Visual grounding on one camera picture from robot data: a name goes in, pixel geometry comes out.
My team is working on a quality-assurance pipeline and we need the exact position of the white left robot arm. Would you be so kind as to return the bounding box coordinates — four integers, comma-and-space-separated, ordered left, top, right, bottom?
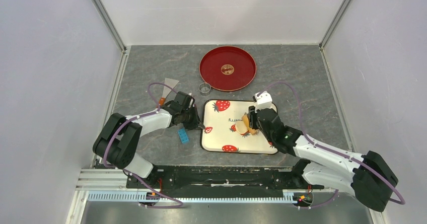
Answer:
93, 92, 205, 188

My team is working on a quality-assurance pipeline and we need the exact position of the beige dough lump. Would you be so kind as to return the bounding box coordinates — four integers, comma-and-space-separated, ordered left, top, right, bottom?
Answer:
235, 121, 248, 135

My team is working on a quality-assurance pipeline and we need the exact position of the wooden rolling pin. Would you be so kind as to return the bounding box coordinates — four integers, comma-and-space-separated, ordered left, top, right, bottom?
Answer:
242, 114, 258, 135

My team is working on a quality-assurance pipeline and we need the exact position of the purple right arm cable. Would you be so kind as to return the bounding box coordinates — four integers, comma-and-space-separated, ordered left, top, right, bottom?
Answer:
255, 81, 406, 210

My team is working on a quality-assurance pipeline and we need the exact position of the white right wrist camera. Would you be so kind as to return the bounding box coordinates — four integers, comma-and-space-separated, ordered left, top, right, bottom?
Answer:
254, 91, 272, 112

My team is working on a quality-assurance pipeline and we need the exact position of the slotted grey cable duct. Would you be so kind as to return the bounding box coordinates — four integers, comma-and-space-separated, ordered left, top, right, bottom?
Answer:
87, 191, 297, 204

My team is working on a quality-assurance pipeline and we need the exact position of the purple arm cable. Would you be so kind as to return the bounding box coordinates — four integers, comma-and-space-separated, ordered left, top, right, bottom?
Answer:
102, 82, 184, 210
255, 81, 406, 210

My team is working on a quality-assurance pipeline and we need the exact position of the round red lacquer tray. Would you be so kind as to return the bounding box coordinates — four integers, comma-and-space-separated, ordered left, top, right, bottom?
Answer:
199, 46, 257, 92

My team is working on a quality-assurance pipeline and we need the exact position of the white strawberry print tray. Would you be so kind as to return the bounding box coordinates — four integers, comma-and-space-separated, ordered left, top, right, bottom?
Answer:
200, 99, 278, 155

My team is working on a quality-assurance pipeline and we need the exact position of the wooden handled metal scraper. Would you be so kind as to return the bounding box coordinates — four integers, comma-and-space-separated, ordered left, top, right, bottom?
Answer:
159, 78, 179, 106

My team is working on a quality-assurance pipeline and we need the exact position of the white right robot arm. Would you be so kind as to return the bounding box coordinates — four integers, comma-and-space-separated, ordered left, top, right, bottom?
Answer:
247, 106, 398, 212

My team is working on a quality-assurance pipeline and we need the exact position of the blue toy brick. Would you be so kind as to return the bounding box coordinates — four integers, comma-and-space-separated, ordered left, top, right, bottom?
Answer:
177, 128, 189, 144

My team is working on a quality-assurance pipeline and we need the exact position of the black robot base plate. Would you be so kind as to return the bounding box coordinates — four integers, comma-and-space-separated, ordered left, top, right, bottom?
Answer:
145, 165, 324, 198

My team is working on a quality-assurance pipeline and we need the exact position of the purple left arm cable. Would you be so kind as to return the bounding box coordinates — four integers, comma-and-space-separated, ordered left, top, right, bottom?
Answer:
102, 82, 184, 210

